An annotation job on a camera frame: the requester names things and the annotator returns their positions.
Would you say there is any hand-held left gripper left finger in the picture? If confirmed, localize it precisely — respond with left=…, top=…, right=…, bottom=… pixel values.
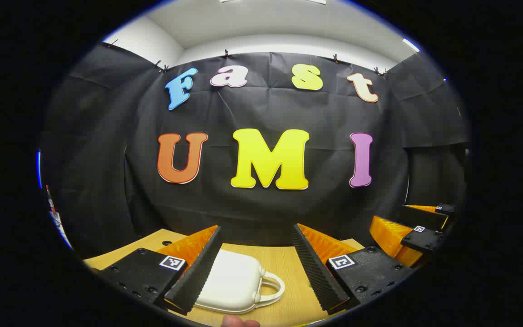
left=100, top=225, right=223, bottom=316

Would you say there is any black backdrop cloth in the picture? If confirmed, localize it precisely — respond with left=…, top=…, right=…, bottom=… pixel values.
left=39, top=42, right=471, bottom=257

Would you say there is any white printed board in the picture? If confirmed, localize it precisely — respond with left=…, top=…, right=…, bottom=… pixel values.
left=45, top=185, right=74, bottom=249

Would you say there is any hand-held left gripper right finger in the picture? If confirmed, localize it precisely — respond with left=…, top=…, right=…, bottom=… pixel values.
left=291, top=223, right=415, bottom=315

